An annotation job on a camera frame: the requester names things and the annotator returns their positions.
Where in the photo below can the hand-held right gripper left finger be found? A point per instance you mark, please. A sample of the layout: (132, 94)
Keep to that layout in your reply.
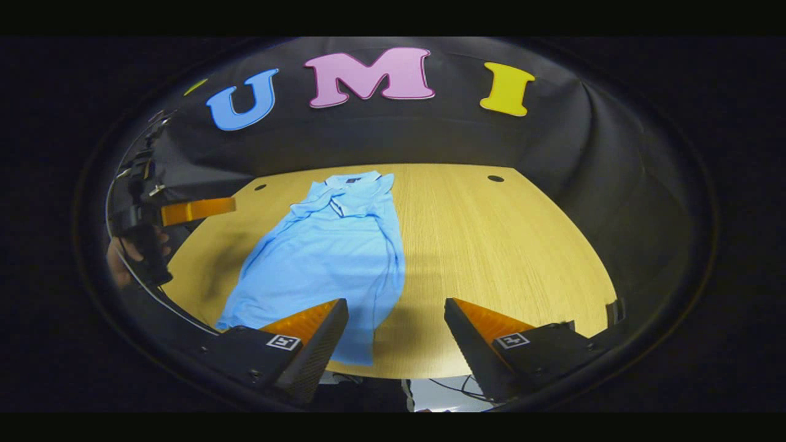
(319, 353)

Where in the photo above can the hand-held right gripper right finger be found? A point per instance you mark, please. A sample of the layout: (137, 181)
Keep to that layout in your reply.
(473, 344)

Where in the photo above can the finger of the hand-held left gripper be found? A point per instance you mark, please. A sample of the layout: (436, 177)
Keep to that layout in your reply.
(196, 210)

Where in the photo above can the light blue T-shirt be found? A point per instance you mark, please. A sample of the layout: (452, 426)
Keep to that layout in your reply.
(331, 258)

